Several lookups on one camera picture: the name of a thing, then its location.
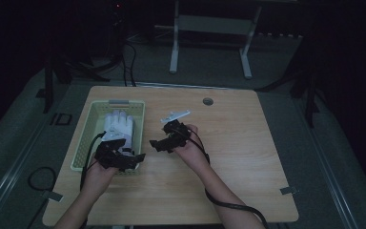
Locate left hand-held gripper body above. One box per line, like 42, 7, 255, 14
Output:
93, 128, 138, 172

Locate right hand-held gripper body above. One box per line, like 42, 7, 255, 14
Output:
159, 109, 193, 150

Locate lilac glove with white back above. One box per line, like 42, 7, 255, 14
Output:
102, 109, 136, 157

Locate pale green plastic basket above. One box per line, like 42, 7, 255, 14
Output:
70, 98, 147, 176

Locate person's right hand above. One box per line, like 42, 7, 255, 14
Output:
173, 123, 210, 172

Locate person's left hand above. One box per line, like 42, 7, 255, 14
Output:
81, 156, 119, 198

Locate metal bar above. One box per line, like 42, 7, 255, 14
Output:
134, 81, 231, 91

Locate grey tape piece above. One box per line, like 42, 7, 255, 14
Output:
43, 190, 65, 203
279, 186, 299, 196

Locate black stand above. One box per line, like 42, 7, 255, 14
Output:
35, 47, 111, 115
256, 37, 324, 129

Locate dark device with red light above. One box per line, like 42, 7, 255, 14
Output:
110, 0, 127, 31

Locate left hand-held gripper black cable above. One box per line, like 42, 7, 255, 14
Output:
79, 131, 107, 193

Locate black rectangular floor bracket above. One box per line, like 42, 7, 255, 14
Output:
50, 112, 73, 127

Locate black hanging cables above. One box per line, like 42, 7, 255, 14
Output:
119, 40, 138, 88

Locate black looped floor cable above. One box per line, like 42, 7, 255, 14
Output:
27, 166, 58, 193

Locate white metal desk frame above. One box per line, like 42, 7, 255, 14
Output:
154, 0, 263, 80

